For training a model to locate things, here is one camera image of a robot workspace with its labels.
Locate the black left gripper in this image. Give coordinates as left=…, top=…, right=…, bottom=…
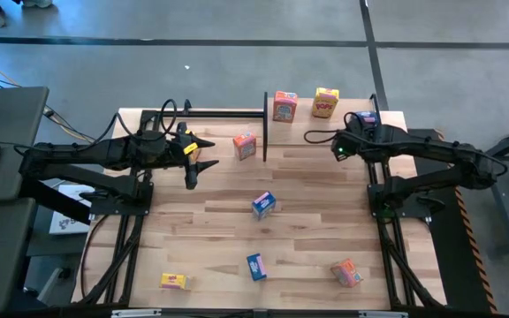
left=137, top=122, right=220, bottom=192

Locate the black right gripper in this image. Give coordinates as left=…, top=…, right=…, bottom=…
left=331, top=115, right=386, bottom=163

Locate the blue Frosted Flakes cereal box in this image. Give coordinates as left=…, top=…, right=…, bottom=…
left=354, top=110, right=379, bottom=127
left=246, top=253, right=268, bottom=283
left=251, top=190, right=277, bottom=221

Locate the orange Mini-Wheats cereal box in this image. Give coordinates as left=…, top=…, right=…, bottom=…
left=272, top=90, right=299, bottom=124
left=330, top=258, right=365, bottom=289
left=232, top=131, right=258, bottom=162

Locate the black mat with hazard stripe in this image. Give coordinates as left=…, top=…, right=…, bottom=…
left=406, top=127, right=498, bottom=314

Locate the white printed cardboard box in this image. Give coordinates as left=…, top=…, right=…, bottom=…
left=49, top=184, right=99, bottom=236

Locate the grey power strip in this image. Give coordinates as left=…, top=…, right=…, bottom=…
left=37, top=267, right=72, bottom=304

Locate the black aluminium rig frame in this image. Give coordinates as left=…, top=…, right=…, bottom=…
left=71, top=99, right=448, bottom=318

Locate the wooden shelf with black frame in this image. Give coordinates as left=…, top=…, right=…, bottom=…
left=262, top=91, right=388, bottom=163

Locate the silver aluminium bracket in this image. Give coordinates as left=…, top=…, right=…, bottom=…
left=358, top=310, right=409, bottom=318
left=110, top=307, right=163, bottom=318

